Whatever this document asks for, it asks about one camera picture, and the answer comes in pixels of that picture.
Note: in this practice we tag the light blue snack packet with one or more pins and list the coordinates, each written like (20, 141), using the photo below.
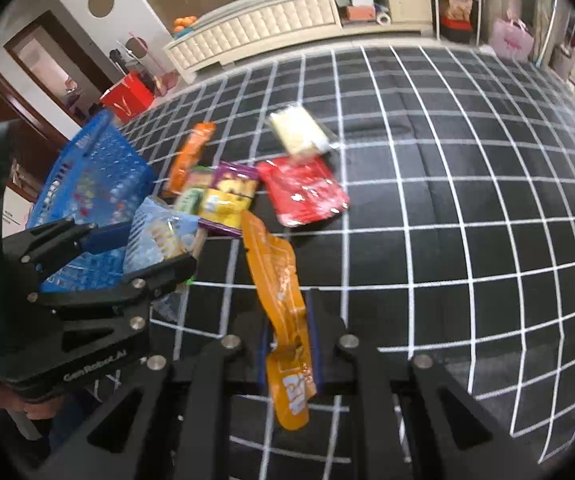
(162, 235)

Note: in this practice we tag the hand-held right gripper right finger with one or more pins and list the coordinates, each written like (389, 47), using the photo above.
(315, 340)

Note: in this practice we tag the round brown wall plate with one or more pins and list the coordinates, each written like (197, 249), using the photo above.
(100, 2)

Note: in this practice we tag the orange snack bar packet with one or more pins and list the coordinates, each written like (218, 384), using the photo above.
(190, 152)

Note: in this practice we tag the orange yellow snack packet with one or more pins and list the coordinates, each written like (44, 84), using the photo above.
(277, 270)

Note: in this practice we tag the paper towel roll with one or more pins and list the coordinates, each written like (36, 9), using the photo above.
(383, 17)

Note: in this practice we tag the bowl of oranges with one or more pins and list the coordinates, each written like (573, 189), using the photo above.
(185, 24)

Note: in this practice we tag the blue plastic basket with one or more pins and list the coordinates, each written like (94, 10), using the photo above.
(97, 175)

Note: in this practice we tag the person's left hand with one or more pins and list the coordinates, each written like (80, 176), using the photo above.
(32, 407)

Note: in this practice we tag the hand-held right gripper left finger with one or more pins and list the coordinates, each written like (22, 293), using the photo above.
(247, 355)

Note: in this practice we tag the red paper bag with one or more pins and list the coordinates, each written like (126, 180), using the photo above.
(127, 97)

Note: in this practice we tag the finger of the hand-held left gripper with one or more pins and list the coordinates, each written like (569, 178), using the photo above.
(167, 272)
(107, 237)

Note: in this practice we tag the red snack packet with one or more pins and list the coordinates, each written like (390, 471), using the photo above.
(302, 190)

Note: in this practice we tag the white TV cabinet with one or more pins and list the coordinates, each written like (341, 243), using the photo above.
(267, 20)

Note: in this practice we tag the pink bag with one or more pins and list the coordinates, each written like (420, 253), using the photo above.
(512, 40)

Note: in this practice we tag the brown door frame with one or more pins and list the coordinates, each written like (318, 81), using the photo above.
(17, 45)

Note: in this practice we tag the purple yellow snack packet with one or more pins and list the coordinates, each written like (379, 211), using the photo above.
(230, 195)

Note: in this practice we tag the clear cracker packet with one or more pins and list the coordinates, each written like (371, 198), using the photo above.
(297, 130)

